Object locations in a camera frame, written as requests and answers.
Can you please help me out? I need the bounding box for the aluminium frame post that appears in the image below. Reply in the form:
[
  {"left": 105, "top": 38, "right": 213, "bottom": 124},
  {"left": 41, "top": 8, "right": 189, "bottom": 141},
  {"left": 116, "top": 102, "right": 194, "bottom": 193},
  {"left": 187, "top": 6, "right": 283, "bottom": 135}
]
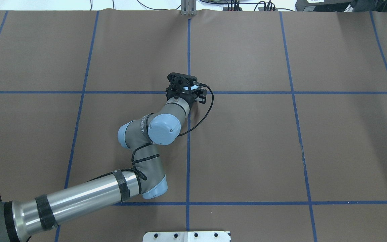
[{"left": 180, "top": 0, "right": 198, "bottom": 16}]

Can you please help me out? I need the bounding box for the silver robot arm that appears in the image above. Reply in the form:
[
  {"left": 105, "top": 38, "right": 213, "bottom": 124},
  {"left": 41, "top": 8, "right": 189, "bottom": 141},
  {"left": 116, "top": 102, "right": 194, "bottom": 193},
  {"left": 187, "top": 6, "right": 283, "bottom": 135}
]
[{"left": 0, "top": 83, "right": 211, "bottom": 242}]

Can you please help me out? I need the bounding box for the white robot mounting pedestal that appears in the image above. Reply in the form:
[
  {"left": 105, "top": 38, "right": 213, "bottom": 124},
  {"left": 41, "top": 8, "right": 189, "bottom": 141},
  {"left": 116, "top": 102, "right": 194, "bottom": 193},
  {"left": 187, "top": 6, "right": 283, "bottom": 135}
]
[{"left": 142, "top": 231, "right": 231, "bottom": 242}]

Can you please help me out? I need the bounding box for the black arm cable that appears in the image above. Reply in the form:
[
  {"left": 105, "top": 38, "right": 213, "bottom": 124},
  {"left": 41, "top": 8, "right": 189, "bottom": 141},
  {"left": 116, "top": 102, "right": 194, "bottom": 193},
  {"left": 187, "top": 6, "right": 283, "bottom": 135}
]
[{"left": 131, "top": 83, "right": 214, "bottom": 181}]

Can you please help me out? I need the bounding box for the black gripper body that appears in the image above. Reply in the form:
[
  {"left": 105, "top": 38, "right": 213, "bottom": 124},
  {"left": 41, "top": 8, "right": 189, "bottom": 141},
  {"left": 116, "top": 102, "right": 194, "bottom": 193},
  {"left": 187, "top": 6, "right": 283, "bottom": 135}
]
[{"left": 165, "top": 84, "right": 197, "bottom": 113}]

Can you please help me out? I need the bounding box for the blue and cream call bell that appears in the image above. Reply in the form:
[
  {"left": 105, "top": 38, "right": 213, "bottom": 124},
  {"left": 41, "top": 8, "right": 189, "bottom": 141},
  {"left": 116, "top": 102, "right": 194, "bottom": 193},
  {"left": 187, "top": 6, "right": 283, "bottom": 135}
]
[{"left": 190, "top": 85, "right": 200, "bottom": 92}]

